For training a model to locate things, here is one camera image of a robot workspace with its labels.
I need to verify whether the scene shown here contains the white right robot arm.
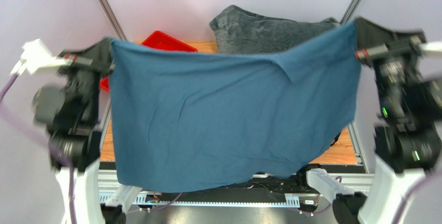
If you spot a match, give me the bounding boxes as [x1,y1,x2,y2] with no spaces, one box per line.
[305,17,441,223]

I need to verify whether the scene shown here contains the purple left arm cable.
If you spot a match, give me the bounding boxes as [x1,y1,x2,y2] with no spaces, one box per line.
[0,72,184,224]

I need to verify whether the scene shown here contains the grey plush pillow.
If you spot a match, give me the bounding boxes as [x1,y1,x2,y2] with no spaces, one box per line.
[209,5,340,54]

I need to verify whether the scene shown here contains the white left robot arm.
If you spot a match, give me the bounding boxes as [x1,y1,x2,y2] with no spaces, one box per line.
[22,38,140,223]

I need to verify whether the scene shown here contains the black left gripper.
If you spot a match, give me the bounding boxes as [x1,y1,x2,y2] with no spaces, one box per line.
[57,35,115,120]

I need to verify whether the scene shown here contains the left aluminium frame post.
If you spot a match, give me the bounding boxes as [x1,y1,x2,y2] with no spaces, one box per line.
[98,0,128,40]

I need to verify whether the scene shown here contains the blue t shirt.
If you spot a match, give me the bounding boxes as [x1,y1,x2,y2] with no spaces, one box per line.
[109,23,361,193]

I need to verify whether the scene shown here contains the red plastic tray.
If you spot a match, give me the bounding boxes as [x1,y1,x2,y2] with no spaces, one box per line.
[102,31,198,92]

